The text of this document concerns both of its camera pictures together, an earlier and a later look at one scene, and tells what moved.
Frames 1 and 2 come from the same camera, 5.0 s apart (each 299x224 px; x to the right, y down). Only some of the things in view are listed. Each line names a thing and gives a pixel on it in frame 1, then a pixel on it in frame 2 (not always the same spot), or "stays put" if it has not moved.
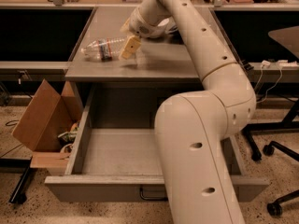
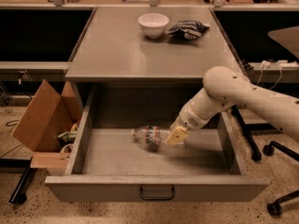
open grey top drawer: x=114 y=156 stays put
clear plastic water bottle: x=105 y=49 -> x=155 y=135
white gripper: x=140 y=26 -> x=191 y=119
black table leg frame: x=287 y=124 stays put
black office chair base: x=276 y=208 stays put
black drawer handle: x=151 y=198 stays put
